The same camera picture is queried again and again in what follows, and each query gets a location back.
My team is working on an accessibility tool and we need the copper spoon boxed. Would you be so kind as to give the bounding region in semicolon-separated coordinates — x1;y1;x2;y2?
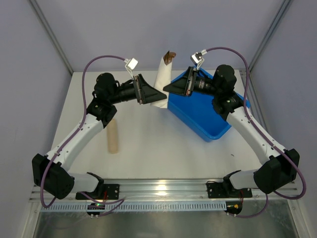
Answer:
163;51;176;65

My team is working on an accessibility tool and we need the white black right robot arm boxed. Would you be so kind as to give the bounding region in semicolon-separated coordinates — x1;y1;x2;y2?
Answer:
163;64;300;194

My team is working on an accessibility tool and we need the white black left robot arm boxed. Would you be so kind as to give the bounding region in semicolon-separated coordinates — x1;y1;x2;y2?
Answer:
32;73;167;199

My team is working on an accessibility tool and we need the beige utensil holder case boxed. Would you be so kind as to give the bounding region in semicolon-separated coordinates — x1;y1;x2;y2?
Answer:
106;119;119;154

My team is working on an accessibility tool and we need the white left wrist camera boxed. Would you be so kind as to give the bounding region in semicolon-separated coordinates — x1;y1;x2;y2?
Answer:
124;58;139;79

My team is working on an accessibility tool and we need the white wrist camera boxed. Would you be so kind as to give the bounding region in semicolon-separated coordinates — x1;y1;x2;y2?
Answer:
190;49;207;70
124;58;139;79

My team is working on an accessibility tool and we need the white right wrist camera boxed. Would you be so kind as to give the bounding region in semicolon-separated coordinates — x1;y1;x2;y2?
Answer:
190;49;207;70

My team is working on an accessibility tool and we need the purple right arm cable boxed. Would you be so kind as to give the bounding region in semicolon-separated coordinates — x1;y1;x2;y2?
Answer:
205;47;307;219

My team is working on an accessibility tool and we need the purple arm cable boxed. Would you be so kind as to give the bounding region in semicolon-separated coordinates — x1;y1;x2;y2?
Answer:
205;47;307;219
39;55;129;219

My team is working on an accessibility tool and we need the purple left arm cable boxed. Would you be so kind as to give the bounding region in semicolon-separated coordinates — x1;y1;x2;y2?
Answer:
39;55;129;219

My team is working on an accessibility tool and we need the aluminium front rail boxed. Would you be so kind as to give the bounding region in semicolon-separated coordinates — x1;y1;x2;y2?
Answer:
29;178;300;202

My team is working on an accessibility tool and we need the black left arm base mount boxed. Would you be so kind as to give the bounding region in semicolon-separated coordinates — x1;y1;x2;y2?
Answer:
75;183;120;200

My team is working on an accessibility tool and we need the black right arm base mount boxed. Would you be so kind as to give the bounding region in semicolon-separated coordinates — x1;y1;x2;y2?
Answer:
206;170;253;198

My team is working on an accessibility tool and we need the white slotted cable duct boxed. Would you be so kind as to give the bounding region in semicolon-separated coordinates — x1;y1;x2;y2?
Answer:
41;201;227;212

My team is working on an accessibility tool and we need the aluminium frame post right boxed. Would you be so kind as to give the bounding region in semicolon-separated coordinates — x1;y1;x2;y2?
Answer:
249;0;293;72

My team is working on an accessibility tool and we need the aluminium frame post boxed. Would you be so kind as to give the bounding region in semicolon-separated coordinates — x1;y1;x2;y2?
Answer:
28;0;74;75
249;0;293;72

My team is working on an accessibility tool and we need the aluminium frame post left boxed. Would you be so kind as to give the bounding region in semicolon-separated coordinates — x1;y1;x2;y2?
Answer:
28;0;74;75

